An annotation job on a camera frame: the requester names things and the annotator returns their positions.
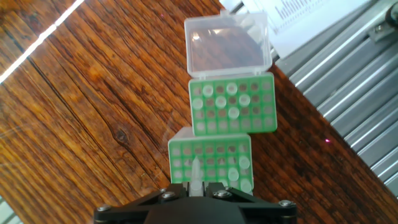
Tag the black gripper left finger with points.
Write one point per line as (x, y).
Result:
(124, 214)

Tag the white printed paper sheet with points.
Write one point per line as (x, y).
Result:
(311, 31)

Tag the clear box green tip rack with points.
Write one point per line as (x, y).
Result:
(182, 140)
(224, 46)

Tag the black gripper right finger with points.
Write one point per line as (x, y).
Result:
(267, 214)

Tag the brown wooden board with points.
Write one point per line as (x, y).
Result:
(93, 109)

